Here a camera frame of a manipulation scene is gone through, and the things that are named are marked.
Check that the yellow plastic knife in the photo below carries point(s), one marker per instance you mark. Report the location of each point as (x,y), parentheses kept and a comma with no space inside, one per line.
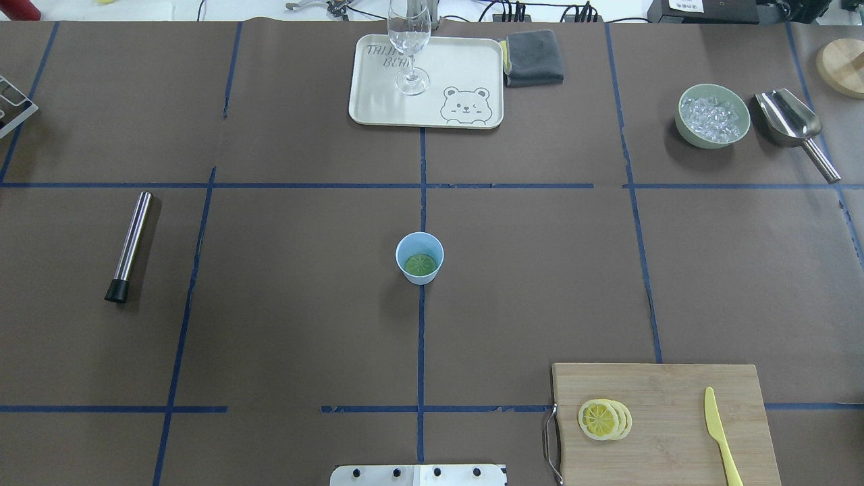
(715,428)

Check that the green lime slice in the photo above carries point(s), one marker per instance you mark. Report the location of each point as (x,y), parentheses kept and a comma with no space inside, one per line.
(420,265)

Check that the cream bear tray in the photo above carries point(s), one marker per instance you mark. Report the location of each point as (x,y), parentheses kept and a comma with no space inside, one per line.
(466,87)

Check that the yellow lemon slices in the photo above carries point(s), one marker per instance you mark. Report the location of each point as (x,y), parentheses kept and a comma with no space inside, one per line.
(605,420)

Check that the bamboo cutting board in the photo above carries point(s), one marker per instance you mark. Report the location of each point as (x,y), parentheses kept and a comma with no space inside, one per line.
(669,443)

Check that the green bowl of ice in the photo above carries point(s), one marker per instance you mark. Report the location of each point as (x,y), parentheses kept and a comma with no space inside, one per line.
(711,117)

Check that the red bottle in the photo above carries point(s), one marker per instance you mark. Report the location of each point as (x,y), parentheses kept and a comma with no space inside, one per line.
(20,10)

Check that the wooden cup tree stand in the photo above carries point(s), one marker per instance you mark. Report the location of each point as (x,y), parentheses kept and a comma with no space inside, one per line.
(840,65)

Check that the steel muddler black tip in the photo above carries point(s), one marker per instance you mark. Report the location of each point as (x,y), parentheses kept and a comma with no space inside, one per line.
(120,284)

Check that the steel ice scoop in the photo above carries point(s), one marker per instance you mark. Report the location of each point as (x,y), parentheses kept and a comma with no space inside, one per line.
(791,123)

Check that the white wire cup rack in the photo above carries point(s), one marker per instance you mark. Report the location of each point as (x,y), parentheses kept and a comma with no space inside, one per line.
(16,107)

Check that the clear wine glass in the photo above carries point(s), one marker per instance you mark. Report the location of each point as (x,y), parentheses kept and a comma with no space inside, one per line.
(409,29)

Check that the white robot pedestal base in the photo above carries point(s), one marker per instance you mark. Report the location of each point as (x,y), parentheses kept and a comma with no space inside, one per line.
(420,474)

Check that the light blue cup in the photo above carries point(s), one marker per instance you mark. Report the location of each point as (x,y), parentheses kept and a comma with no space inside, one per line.
(419,242)

